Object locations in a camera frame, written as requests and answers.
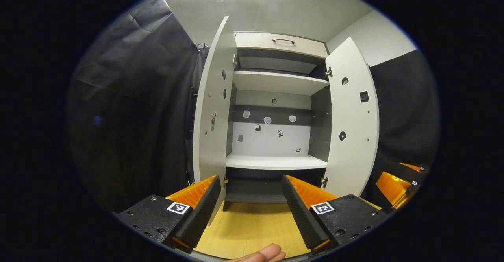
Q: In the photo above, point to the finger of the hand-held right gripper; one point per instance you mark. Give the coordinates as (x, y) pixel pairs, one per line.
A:
(405, 171)
(391, 187)

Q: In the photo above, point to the black backdrop cloth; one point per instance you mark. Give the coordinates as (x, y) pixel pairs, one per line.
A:
(130, 108)

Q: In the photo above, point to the white cabinet door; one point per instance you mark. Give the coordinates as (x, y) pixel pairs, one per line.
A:
(210, 96)
(354, 112)

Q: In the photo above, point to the black cloth clip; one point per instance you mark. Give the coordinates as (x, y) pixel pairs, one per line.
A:
(201, 46)

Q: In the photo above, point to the grey double-door shoe cabinet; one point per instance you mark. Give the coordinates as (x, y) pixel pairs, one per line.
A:
(275, 161)

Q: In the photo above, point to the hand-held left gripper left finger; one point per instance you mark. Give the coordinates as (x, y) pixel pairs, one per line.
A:
(201, 216)

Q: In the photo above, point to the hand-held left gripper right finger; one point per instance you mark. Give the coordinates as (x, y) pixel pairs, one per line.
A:
(303, 216)

